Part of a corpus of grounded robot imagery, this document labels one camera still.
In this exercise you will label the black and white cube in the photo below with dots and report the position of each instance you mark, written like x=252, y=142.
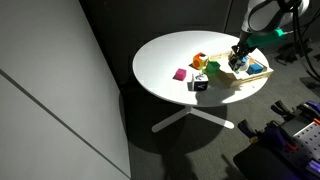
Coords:
x=199, y=83

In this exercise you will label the orange block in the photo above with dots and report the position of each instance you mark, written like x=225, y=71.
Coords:
x=251, y=61

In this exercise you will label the black robot cart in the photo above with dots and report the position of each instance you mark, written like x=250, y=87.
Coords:
x=266, y=161

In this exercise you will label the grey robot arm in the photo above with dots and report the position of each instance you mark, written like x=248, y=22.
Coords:
x=266, y=16

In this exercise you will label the white table base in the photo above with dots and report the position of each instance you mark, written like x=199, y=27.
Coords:
x=191, y=116

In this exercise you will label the pink block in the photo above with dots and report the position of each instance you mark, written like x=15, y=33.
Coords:
x=180, y=74

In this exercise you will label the wooden tray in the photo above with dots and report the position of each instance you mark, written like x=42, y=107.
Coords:
x=240, y=76

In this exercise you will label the green block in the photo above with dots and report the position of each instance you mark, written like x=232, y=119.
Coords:
x=211, y=67

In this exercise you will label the blue orange bar clamp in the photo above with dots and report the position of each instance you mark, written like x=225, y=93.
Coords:
x=280, y=108
x=247, y=128

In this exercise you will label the blue block with six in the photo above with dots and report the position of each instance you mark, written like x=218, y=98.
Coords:
x=255, y=68

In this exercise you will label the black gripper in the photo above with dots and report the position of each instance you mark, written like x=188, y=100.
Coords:
x=243, y=49

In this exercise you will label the orange green patterned cube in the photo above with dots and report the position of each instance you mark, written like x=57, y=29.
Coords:
x=200, y=60

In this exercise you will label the black floor stand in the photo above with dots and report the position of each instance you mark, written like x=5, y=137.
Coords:
x=287, y=53

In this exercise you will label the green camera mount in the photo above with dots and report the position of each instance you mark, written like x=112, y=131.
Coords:
x=266, y=37

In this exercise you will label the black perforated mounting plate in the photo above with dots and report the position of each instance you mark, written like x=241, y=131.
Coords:
x=305, y=135

